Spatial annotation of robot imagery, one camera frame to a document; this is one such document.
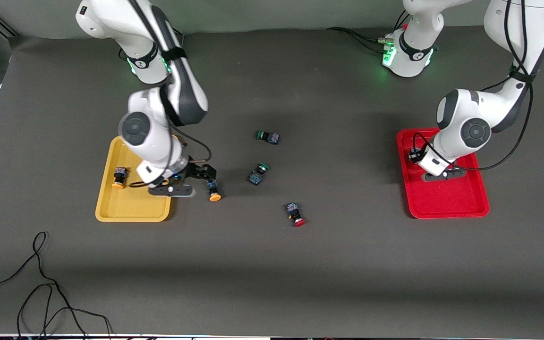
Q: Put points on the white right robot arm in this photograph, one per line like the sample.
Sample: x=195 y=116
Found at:
x=149 y=137

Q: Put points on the yellow push button switch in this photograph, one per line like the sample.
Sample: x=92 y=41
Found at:
x=215 y=196
x=120 y=175

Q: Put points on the dark grey table mat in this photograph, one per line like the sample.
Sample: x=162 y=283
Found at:
x=272 y=274

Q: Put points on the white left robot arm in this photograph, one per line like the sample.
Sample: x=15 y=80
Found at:
x=470 y=123

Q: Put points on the red plastic tray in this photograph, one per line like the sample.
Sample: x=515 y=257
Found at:
x=446 y=198

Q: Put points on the yellow plastic tray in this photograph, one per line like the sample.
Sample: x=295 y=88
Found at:
x=130 y=208

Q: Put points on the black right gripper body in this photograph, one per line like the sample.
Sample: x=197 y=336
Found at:
x=198 y=171

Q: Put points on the red push button switch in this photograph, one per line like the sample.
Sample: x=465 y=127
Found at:
x=415 y=155
x=294 y=213

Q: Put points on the green push button switch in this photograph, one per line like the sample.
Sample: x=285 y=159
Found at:
x=269 y=137
x=258 y=175

